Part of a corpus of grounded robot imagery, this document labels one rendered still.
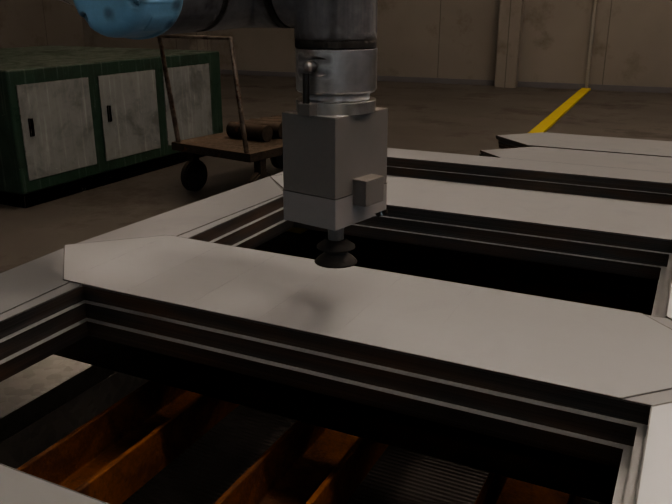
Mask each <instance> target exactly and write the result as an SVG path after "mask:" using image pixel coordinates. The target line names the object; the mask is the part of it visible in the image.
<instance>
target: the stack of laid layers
mask: <svg viewBox="0 0 672 504"><path fill-rule="evenodd" d="M387 176H394V177H403V178H413V179H422V180H432V181H441V182H451V183H460V184H470V185H479V186H489V187H498V188H508V189H517V190H527V191H536V192H546V193H555V194H565V195H574V196H584V197H593V198H603V199H612V200H622V201H631V202H641V203H650V204H660V205H669V206H672V184H667V183H656V182H646V181H635V180H624V179H614V178H603V177H592V176H582V175H571V174H560V173H550V172H539V171H528V170H518V169H507V168H496V167H486V166H475V165H464V164H454V163H443V162H432V161H422V160H411V159H400V158H390V157H387ZM386 209H387V211H388V213H387V214H385V215H382V216H380V217H377V218H376V216H374V217H371V218H368V219H366V220H363V221H361V222H358V223H355V224H353V225H350V226H347V227H345V228H344V235H351V236H358V237H365V238H372V239H378V240H385V241H392V242H399V243H406V244H413V245H420V246H427V247H434V248H440V249H447V250H454V251H461V252H468V253H475V254H482V255H489V256H496V257H502V258H509V259H516V260H523V261H530V262H537V263H544V264H551V265H558V266H564V267H571V268H578V269H585V270H592V271H599V272H606V273H613V274H620V275H626V276H633V277H640V278H647V279H654V280H659V281H658V285H657V290H656V295H655V300H654V304H653V309H652V314H651V315H647V316H649V317H650V318H652V319H654V320H656V321H658V322H660V323H661V324H663V325H665V326H667V327H669V328H671V329H672V320H671V319H669V318H668V317H666V310H667V304H668V298H669V292H670V285H671V279H672V240H664V239H656V238H648V237H640V236H632V235H624V234H616V233H607V232H599V231H591V230H583V229H575V228H567V227H559V226H551V225H543V224H534V223H526V222H518V221H510V220H502V219H494V218H486V217H478V216H470V215H462V214H453V213H445V212H437V211H429V210H421V209H413V208H405V207H397V206H389V205H386ZM294 227H296V228H303V229H310V230H316V231H323V232H328V229H324V228H319V227H315V226H310V225H306V224H302V223H297V222H293V221H288V220H284V209H283V195H281V196H278V197H276V198H273V199H271V200H268V201H266V202H263V203H261V204H258V205H255V206H253V207H250V208H248V209H245V210H243V211H240V212H238V213H235V214H233V215H230V216H228V217H225V218H223V219H220V220H218V221H215V222H212V223H210V224H207V225H205V226H202V227H200V228H197V229H195V230H192V231H190V232H187V233H185V234H182V235H180V236H179V237H184V238H190V239H196V240H201V241H207V242H213V243H218V244H224V245H230V246H236V247H243V248H249V249H254V248H256V247H258V246H259V245H261V244H263V243H265V242H267V241H269V240H271V239H273V238H275V237H276V236H278V235H280V234H282V233H284V232H286V231H288V230H290V229H292V228H294ZM87 336H92V337H96V338H100V339H104V340H108V341H112V342H116V343H120V344H124V345H128V346H132V347H136V348H140V349H144V350H148V351H152V352H156V353H160V354H164V355H168V356H172V357H176V358H180V359H184V360H188V361H192V362H196V363H200V364H204V365H208V366H212V367H216V368H220V369H224V370H228V371H232V372H236V373H240V374H244V375H248V376H252V377H256V378H260V379H264V380H268V381H272V382H276V383H280V384H284V385H288V386H292V387H296V388H300V389H304V390H308V391H312V392H316V393H320V394H324V395H328V396H332V397H336V398H340V399H344V400H348V401H352V402H356V403H360V404H364V405H368V406H372V407H376V408H380V409H384V410H389V411H393V412H397V413H401V414H405V415H409V416H413V417H417V418H421V419H425V420H429V421H433V422H437V423H441V424H445V425H449V426H453V427H457V428H461V429H465V430H469V431H473V432H477V433H481V434H485V435H489V436H493V437H497V438H501V439H505V440H509V441H513V442H517V443H521V444H525V445H529V446H533V447H537V448H541V449H545V450H549V451H553V452H557V453H561V454H565V455H569V456H573V457H577V458H581V459H585V460H589V461H593V462H597V463H601V464H605V465H609V466H613V467H617V468H619V472H618V477H617V481H616V486H615V491H614V496H613V501H612V504H635V500H636V494H637V488H638V482H639V475H640V469H641V463H642V457H643V451H644V445H645V439H646V432H647V426H648V420H649V414H650V408H651V406H655V405H660V404H665V403H670V402H672V389H670V390H665V391H660V392H655V393H650V394H645V395H640V396H635V397H630V398H625V399H618V398H613V397H608V396H604V395H599V394H594V393H589V392H585V391H580V390H575V389H571V388H566V387H561V386H556V385H552V384H547V383H542V382H538V381H533V380H528V379H523V378H519V377H514V376H509V375H505V374H500V373H495V372H490V371H486V370H481V369H476V368H472V367H467V366H462V365H457V364H453V363H448V362H443V361H439V360H434V359H429V358H424V357H420V356H415V355H410V354H406V353H401V352H396V351H391V350H387V349H382V348H377V347H373V346H368V345H363V344H358V343H354V342H349V341H344V340H340V339H335V338H330V337H325V336H321V335H316V334H311V333H307V332H302V331H297V330H292V329H288V328H283V327H278V326H274V325H269V324H264V323H259V322H255V321H250V320H245V319H241V318H236V317H231V316H226V315H222V314H217V313H212V312H208V311H203V310H198V309H193V308H189V307H184V306H179V305H175V304H170V303H165V302H160V301H156V300H151V299H146V298H141V297H137V296H132V295H127V294H123V293H118V292H114V291H109V290H105V289H100V288H96V287H91V286H87V285H82V284H78V283H74V282H69V283H68V284H66V285H63V286H61V287H59V288H57V289H55V290H53V291H51V292H48V293H46V294H44V295H42V296H40V297H38V298H35V299H33V300H31V301H29V302H27V303H25V304H22V305H20V306H18V307H16V308H14V309H12V310H9V311H7V312H5V313H3V314H1V315H0V382H2V381H4V380H5V379H7V378H9V377H11V376H13V375H15V374H17V373H19V372H21V371H23V370H24V369H26V368H28V367H30V366H32V365H34V364H36V363H38V362H40V361H41V360H43V359H45V358H47V357H49V356H51V355H53V354H55V353H57V352H59V351H60V350H62V349H64V348H66V347H68V346H70V345H72V344H74V343H76V342H77V341H79V340H81V339H83V338H85V337H87Z"/></svg>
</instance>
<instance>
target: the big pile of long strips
mask: <svg viewBox="0 0 672 504"><path fill-rule="evenodd" d="M496 139H499V141H498V143H499V148H501V149H492V150H480V152H481V154H479V156H488V157H499V158H511V159H522V160H534V161H545V162H556V163H568V164H579V165H590V166H602V167H613V168H625V169H636V170H647V171H659V172H670V173H672V141H659V140H645V139H631V138H617V137H603V136H589V135H575V134H562V133H548V132H541V133H525V134H509V135H496Z"/></svg>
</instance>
